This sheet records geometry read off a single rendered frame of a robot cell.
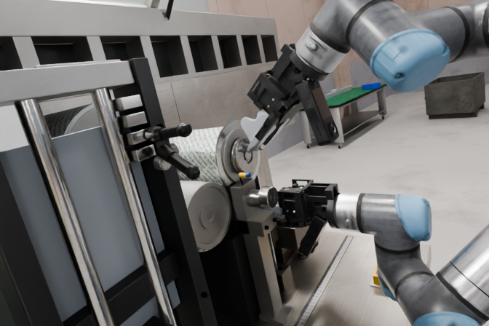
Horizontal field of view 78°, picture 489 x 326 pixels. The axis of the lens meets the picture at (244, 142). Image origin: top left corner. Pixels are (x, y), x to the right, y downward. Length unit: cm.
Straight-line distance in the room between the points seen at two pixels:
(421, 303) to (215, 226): 34
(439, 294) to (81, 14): 88
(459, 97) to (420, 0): 484
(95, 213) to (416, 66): 37
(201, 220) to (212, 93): 61
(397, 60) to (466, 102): 596
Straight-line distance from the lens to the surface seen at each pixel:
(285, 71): 54
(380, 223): 59
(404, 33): 41
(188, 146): 65
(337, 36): 48
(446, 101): 641
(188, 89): 100
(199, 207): 55
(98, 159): 32
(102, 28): 88
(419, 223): 58
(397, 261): 62
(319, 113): 51
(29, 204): 30
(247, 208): 60
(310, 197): 63
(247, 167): 61
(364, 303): 76
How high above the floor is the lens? 140
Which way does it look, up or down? 11 degrees down
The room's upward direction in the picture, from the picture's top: 12 degrees counter-clockwise
